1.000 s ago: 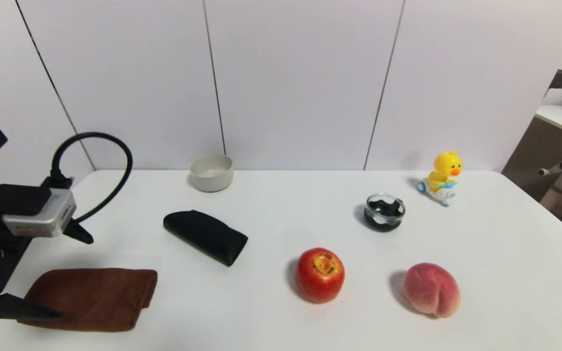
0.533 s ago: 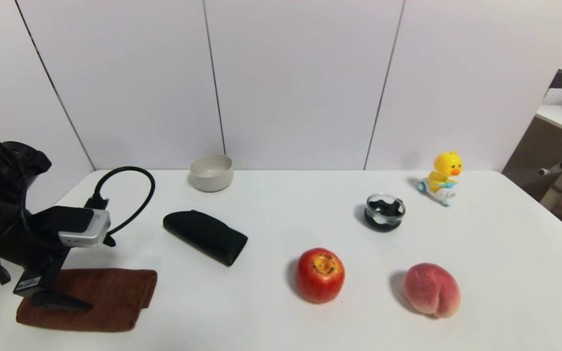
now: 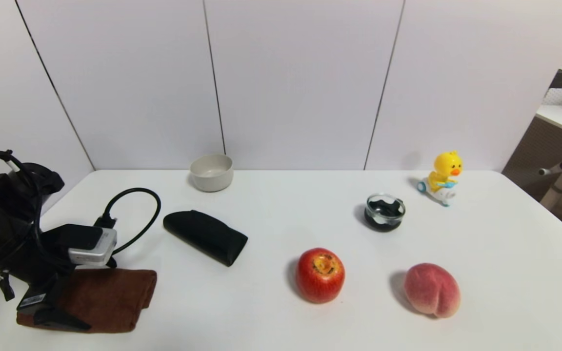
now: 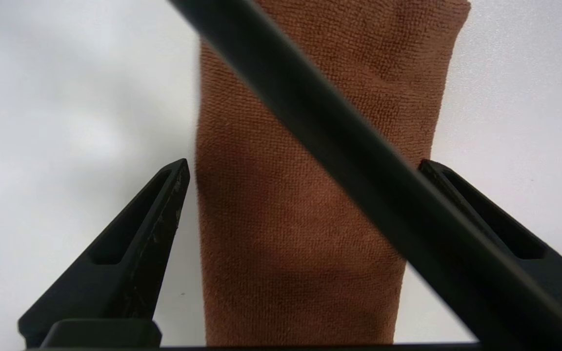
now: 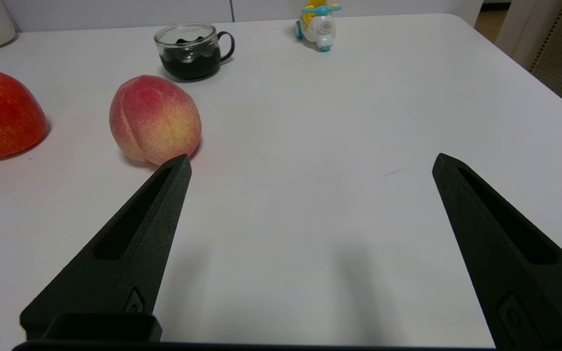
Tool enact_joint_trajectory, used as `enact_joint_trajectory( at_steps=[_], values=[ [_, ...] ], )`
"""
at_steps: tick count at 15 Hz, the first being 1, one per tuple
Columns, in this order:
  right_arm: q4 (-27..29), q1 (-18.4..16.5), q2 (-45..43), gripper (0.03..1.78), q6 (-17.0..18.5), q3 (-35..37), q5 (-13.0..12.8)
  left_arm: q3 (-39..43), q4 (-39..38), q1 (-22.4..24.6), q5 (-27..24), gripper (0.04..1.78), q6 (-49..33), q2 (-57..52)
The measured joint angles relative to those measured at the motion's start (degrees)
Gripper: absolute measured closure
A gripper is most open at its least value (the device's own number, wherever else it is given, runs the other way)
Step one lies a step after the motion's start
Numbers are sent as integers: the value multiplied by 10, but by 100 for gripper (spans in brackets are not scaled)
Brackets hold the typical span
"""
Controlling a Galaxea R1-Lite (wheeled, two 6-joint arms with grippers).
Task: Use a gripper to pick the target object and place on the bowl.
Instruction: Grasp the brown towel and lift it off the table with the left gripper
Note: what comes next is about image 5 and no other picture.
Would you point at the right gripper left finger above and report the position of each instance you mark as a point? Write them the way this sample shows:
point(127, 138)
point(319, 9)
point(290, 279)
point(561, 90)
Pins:
point(115, 282)

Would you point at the red apple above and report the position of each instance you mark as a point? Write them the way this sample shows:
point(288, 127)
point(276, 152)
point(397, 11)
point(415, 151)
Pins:
point(0, 117)

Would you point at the yellow duck scooter toy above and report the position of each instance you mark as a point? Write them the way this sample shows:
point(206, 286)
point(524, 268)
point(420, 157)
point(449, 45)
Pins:
point(321, 27)

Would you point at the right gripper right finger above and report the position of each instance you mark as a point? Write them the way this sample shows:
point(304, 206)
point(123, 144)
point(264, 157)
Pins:
point(530, 292)

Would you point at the pink peach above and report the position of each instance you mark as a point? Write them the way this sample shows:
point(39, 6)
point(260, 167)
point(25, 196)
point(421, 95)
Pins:
point(156, 119)

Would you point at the glass cup with black liquid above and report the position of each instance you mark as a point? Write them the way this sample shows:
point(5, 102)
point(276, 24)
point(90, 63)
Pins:
point(190, 61)

